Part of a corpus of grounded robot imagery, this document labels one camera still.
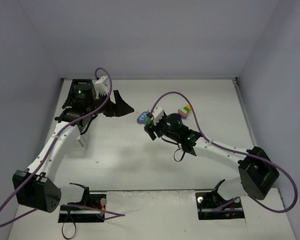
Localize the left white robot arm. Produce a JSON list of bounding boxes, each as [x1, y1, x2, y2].
[[12, 79, 135, 213]]

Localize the purple and lime lego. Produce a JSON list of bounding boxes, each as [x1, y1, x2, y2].
[[178, 109, 189, 119]]

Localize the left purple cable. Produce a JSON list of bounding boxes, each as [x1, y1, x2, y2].
[[0, 66, 126, 229]]

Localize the orange and green lego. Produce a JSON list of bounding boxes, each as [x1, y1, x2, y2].
[[146, 119, 152, 125]]

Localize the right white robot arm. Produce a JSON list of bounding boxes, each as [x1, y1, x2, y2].
[[144, 113, 280, 201]]

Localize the black slotted container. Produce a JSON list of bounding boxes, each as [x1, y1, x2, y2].
[[62, 79, 96, 109]]

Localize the purple cable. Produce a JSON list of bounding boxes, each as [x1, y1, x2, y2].
[[0, 66, 126, 229], [148, 91, 299, 213]]

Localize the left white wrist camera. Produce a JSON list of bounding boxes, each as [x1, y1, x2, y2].
[[94, 76, 110, 96]]

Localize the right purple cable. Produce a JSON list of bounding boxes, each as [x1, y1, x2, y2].
[[148, 91, 299, 213]]

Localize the white slotted container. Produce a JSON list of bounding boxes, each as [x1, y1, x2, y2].
[[72, 131, 90, 151]]

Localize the purple round paw lego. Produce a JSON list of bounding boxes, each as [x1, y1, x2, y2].
[[136, 111, 149, 125]]

